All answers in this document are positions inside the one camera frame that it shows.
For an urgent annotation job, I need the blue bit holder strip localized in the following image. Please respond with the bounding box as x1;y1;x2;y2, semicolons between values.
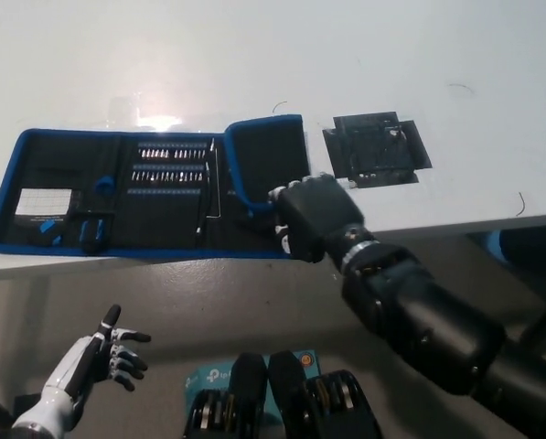
127;187;204;198
136;141;210;161
132;162;209;183

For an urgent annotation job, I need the black pouch with blue clips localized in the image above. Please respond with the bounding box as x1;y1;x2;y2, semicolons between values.
78;218;108;253

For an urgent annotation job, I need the teal cardboard router box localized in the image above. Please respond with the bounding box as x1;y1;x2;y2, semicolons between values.
183;348;320;409

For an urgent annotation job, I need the thin bent metal wire tool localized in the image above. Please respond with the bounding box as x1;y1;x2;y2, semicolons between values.
209;136;224;220

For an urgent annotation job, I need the black toolkit roll blue trim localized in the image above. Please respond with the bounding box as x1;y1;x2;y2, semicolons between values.
0;112;307;262

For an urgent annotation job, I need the black tape patch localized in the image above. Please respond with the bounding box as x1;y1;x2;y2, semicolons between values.
322;109;434;187

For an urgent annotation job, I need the white grid card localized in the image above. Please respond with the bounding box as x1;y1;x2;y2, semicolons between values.
15;187;72;217

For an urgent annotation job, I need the blue object under table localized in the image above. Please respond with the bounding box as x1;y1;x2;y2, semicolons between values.
481;230;506;258

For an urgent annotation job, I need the black silver extension rod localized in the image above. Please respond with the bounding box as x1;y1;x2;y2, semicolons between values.
194;159;210;238

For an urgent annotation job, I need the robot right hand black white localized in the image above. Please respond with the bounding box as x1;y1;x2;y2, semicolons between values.
267;172;369;264

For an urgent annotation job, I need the black table leg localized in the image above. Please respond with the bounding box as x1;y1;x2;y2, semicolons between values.
518;294;546;359

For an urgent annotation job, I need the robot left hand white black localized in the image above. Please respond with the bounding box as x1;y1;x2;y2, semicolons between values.
41;304;153;404

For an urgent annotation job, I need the robot left body block black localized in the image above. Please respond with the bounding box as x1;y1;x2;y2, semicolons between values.
183;351;270;439

